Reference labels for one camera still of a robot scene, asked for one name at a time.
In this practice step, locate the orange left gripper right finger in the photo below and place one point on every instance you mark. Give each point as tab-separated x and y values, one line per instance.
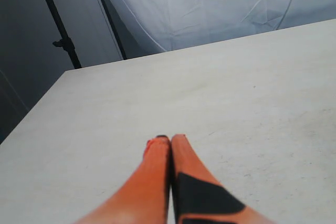
198	197

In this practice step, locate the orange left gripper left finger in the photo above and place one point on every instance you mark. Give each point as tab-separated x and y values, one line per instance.
144	197

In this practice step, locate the black backdrop stand pole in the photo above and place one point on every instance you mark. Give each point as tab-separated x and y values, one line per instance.
65	42

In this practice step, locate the white wrinkled backdrop cloth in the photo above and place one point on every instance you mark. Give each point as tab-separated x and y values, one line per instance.
155	26

